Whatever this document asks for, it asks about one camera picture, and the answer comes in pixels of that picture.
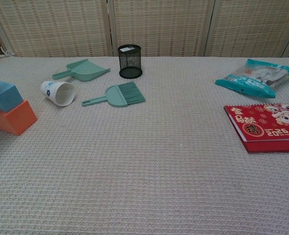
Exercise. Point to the white flower-print paper cup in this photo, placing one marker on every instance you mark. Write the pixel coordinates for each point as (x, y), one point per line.
(61, 94)

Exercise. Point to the blue cube block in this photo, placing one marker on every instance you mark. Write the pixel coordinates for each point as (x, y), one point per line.
(5, 96)

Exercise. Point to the orange cube block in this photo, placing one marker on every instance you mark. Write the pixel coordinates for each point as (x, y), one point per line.
(14, 120)

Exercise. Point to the green plastic hand brush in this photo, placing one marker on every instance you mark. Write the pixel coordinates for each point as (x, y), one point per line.
(119, 95)

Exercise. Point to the black mesh pen holder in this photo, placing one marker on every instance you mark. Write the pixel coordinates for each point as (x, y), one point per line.
(129, 63)

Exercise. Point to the beige woven tablecloth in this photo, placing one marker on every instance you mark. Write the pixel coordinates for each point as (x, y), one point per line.
(159, 183)

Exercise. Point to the green plastic dustpan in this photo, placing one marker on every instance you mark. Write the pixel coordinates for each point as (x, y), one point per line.
(85, 71)

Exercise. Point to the bamboo folding screen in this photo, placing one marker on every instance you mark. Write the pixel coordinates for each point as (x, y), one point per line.
(159, 24)

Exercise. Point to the teal snack bag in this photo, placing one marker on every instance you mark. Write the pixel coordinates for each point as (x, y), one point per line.
(251, 80)

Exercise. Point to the red 2026 desk calendar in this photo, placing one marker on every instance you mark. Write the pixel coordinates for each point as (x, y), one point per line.
(264, 127)

